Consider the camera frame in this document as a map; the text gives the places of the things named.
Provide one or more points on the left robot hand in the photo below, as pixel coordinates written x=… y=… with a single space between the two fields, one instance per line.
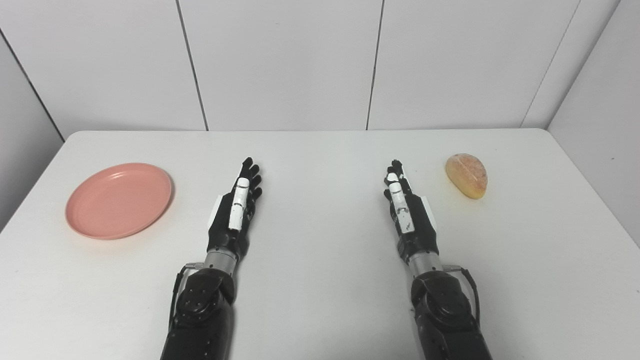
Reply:
x=232 y=225

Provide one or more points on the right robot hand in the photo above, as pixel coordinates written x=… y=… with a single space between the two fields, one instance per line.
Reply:
x=415 y=225

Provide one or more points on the golden bread roll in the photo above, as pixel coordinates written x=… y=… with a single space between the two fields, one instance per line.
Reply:
x=467 y=175

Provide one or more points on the pink plate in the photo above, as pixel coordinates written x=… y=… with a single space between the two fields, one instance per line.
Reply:
x=119 y=200

